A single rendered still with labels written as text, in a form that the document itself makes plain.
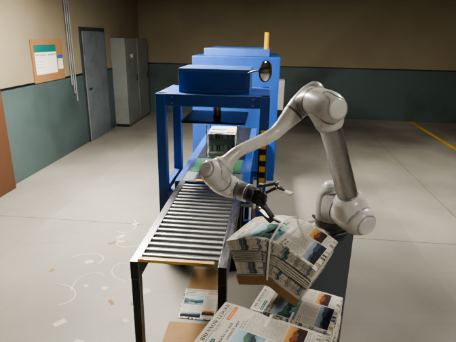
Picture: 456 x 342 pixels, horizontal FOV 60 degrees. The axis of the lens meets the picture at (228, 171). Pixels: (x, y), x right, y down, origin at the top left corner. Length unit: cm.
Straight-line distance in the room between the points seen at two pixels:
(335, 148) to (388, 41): 931
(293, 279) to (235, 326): 39
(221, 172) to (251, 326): 65
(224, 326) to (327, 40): 975
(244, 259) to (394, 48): 970
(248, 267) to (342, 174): 61
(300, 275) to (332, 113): 69
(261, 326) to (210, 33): 974
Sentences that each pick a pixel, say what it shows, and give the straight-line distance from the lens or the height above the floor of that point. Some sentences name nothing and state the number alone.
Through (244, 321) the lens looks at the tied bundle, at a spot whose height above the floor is 106.
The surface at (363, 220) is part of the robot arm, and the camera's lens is 201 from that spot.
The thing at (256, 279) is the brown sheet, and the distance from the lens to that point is 184.
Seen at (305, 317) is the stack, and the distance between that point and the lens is 192.
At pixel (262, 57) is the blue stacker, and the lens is 559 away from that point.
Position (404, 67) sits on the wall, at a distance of 1125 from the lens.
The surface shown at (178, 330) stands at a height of 0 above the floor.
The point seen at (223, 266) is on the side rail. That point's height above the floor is 80.
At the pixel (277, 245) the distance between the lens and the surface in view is 171.
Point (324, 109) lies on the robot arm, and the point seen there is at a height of 172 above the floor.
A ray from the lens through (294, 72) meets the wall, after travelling 1075.
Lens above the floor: 201
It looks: 19 degrees down
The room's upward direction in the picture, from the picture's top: 1 degrees clockwise
